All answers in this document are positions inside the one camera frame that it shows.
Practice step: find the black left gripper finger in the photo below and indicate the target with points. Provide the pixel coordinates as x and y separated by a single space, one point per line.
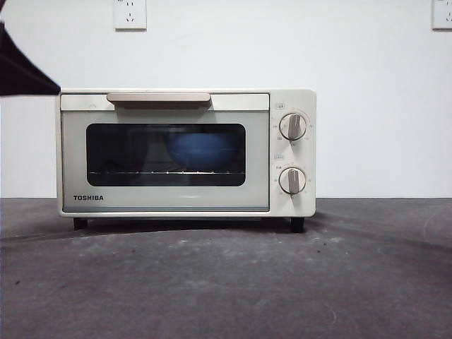
21 77

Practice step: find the blue ribbed bowl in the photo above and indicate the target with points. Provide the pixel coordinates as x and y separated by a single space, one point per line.
201 148

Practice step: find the beige oven knob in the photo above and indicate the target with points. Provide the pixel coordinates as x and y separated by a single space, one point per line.
292 181
292 126

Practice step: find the white Toshiba toaster oven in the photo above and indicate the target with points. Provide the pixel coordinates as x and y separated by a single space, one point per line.
300 102

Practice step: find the white wall socket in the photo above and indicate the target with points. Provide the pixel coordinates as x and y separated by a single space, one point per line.
129 17
443 16

